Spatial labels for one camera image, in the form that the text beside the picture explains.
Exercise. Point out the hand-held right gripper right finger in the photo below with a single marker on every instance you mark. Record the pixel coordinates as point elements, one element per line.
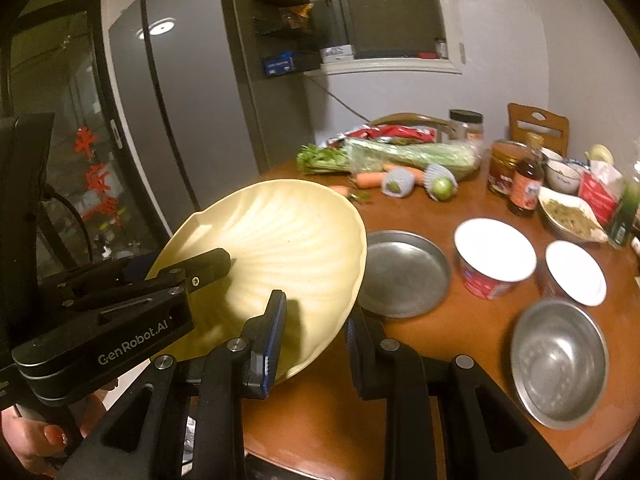
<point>352,355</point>

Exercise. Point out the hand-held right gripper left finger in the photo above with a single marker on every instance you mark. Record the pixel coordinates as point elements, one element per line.
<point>270,347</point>

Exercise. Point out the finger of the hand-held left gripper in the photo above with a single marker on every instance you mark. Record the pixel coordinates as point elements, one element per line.
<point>100,275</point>
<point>207,266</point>

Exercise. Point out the cream shell-shaped plate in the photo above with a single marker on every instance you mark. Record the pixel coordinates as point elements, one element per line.
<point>290,240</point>

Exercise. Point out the round steel plate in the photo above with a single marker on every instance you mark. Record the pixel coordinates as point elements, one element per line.
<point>400,270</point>

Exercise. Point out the steel bowl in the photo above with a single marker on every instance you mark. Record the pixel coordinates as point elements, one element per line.
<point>555,365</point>

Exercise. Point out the person's left hand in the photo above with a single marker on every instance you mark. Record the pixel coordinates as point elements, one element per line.
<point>35,442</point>

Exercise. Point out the red paper decoration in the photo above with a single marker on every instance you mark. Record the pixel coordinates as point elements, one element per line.
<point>95,175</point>

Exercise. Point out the orange carrot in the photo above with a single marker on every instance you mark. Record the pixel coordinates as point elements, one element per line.
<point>370,179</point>
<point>339,190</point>

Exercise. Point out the grey refrigerator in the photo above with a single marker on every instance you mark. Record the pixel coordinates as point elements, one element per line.
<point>200,110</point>

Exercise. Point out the red instant noodle cup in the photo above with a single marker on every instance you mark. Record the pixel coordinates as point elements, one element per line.
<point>575,270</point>
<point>492,252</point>

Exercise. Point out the glass door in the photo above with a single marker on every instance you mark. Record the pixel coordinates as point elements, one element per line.
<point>65,100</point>

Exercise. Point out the green fruit in foam net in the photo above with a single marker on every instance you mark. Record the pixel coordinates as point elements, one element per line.
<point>442,187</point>
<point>400,182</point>

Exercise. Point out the celery bunch in plastic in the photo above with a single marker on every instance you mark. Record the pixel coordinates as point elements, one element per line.
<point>400,157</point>

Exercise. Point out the blue box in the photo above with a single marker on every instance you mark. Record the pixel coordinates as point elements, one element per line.
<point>277,63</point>

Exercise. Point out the red snack bag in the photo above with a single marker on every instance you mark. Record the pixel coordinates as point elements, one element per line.
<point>400,132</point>

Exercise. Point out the white oval plate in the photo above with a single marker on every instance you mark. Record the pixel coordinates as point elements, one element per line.
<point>550,220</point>

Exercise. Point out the chili sauce jar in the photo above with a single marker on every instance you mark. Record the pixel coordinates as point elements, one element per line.
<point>505,170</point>

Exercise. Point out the brown sauce bottle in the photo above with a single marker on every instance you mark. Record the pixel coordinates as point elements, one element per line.
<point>525,185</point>

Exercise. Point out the wooden chair with curved back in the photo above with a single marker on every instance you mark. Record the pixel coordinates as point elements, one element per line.
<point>442,127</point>

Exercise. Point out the white box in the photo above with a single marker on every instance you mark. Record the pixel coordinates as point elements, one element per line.
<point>337,53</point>

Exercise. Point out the black side rack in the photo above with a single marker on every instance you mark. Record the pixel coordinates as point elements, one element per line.
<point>280,25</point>

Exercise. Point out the glass jar with dark lid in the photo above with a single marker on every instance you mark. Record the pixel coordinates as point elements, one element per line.
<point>465,125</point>

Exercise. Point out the cooked green beans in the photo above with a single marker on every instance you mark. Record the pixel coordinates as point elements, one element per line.
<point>572,215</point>

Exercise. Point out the red tissue box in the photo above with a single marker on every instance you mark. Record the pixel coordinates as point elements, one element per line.
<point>597,195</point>

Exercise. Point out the green liquid plastic bottle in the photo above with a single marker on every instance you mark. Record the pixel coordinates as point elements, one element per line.
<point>622,220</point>

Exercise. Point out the window with white sill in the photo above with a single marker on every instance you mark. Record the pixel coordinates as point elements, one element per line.
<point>390,10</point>

